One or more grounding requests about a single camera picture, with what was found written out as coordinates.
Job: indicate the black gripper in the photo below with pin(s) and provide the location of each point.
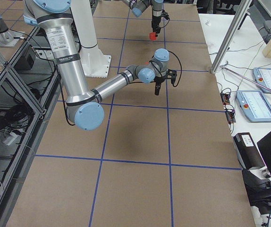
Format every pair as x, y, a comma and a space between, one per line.
158, 81
156, 19

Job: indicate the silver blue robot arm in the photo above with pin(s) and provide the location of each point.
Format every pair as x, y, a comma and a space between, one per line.
70, 31
138, 7

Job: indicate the near blue teach pendant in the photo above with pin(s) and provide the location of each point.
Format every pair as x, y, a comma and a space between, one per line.
254, 105

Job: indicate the black power adapter box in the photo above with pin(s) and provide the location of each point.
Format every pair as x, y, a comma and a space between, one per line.
247, 152

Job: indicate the black box on floor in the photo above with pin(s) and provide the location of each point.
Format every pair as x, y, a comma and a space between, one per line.
26, 60

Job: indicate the white adapter on floor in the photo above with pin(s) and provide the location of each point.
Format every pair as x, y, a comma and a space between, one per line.
10, 139

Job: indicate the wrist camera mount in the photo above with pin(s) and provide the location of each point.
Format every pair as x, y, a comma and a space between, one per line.
171, 75
165, 15

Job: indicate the white central post base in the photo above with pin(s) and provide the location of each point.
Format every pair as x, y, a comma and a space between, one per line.
94, 62

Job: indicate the aluminium frame post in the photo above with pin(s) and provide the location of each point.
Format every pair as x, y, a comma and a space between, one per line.
236, 21

